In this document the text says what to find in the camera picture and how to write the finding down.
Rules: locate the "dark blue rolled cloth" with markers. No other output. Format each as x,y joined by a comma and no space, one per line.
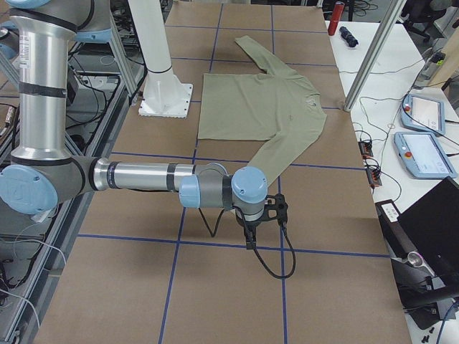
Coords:
348,37

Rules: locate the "black laptop computer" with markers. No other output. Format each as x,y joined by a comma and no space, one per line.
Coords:
431,223

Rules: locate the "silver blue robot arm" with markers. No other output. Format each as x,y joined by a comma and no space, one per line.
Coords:
43,173

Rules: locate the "olive green long-sleeve shirt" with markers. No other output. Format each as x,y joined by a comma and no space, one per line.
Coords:
277,106

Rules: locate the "red cylindrical bottle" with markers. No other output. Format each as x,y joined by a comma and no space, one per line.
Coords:
335,17

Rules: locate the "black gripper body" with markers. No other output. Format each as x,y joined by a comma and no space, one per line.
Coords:
250,226

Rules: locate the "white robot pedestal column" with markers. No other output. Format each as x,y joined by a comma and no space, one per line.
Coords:
164,95

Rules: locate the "lower teach pendant tablet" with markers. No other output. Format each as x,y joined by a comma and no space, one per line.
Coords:
423,156

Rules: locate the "orange black connector board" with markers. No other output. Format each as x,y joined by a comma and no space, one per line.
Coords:
371,165

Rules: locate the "upper teach pendant tablet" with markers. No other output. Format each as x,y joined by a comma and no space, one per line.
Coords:
423,114

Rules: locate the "black camera stand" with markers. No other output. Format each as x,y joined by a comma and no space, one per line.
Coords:
425,297

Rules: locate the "aluminium frame post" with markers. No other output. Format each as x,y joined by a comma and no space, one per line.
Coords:
383,31

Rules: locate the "teach pendant tablet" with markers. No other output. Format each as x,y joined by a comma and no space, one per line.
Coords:
423,156
423,114

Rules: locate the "black box with label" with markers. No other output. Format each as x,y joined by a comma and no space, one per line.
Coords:
392,231

